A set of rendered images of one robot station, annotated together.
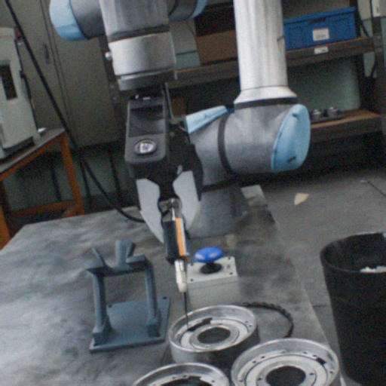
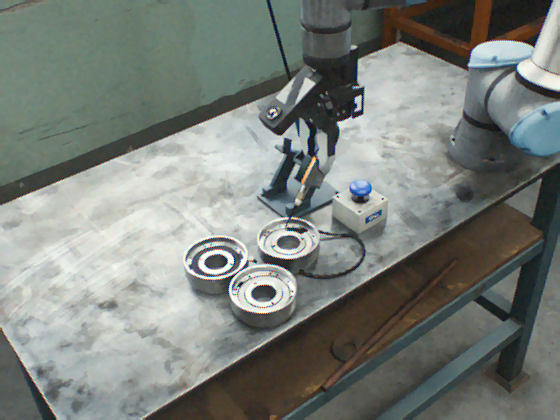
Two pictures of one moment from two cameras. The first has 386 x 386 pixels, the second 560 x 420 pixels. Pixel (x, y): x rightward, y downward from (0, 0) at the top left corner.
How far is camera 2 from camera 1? 0.80 m
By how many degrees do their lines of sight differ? 50
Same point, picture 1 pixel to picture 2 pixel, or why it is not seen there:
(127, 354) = (266, 214)
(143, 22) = (312, 23)
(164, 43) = (327, 42)
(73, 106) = not seen: outside the picture
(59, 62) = not seen: outside the picture
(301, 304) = (378, 266)
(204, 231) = (455, 154)
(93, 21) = not seen: outside the picture
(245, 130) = (505, 97)
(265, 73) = (547, 55)
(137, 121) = (291, 88)
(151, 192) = (305, 131)
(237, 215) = (491, 159)
